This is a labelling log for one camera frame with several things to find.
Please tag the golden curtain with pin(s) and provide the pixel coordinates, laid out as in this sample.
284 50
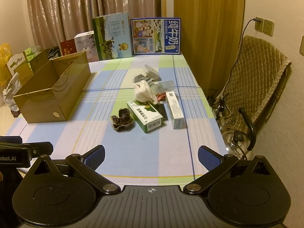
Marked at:
209 28

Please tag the green medicine box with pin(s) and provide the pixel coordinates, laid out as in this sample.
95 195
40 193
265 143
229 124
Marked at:
144 114

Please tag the chair with quilted cover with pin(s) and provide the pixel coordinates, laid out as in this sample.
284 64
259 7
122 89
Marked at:
256 76

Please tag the small red packet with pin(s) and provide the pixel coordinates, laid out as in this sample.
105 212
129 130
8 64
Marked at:
161 97

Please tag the dark red gift box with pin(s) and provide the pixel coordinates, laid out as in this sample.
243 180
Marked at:
68 47

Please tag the brown cardboard box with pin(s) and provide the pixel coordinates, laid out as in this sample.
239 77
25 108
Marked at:
40 106

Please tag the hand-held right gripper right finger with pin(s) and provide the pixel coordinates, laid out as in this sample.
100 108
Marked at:
209 160

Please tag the white carved chair back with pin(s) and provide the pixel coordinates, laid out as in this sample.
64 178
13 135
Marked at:
15 61

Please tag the white medicine box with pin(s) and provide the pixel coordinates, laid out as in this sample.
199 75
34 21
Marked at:
175 109

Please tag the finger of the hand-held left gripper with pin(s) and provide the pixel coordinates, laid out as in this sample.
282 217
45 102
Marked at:
40 148

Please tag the blue milk carton box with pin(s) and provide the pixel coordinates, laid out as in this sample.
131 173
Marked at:
156 35

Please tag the dark red wooden box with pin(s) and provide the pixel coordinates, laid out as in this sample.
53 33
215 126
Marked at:
14 111

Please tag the yellow plastic bag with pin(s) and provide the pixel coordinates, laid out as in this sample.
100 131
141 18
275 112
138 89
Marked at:
4 61

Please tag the flat black item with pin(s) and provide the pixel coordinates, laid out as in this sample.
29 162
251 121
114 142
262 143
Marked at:
162 112

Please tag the crinkled clear plastic bag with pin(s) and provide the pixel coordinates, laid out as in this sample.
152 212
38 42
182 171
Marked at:
10 90

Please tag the wall socket with plug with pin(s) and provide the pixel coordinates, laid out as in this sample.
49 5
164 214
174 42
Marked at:
259 25

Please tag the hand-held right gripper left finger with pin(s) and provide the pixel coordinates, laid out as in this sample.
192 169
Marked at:
95 158

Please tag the green milk carton box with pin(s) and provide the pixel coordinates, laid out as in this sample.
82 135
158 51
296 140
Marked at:
111 38

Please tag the beige patterned curtain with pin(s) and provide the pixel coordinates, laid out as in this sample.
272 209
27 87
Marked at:
71 7

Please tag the stack of green tissue packs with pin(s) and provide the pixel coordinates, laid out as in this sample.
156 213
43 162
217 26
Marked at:
30 53

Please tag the brown scrunchie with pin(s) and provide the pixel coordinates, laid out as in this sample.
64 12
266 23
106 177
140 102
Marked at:
122 121

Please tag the plain brown carton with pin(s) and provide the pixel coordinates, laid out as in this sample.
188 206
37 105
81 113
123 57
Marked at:
23 72

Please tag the white plastic case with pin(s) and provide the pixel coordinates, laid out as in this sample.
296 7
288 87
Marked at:
152 72

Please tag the dark brown carton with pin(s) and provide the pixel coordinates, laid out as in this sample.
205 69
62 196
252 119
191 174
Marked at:
40 57

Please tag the white cloth bundle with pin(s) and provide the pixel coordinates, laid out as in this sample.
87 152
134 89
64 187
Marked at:
143 92

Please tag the white appliance box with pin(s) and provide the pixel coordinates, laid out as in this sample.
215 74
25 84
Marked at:
85 44

